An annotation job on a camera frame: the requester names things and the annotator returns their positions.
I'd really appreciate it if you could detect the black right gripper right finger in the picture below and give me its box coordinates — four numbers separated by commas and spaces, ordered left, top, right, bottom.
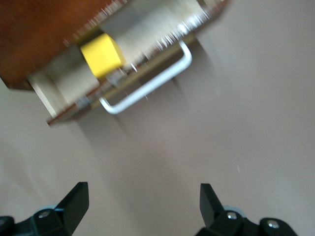
195, 183, 296, 236

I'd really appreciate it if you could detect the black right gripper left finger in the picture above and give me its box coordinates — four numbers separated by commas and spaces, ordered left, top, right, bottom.
0, 181, 89, 236

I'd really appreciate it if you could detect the yellow cube block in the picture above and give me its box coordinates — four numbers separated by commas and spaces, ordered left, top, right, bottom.
80, 33, 124, 78

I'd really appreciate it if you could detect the dark brown wooden drawer box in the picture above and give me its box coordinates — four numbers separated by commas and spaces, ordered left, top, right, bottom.
0, 0, 133, 92

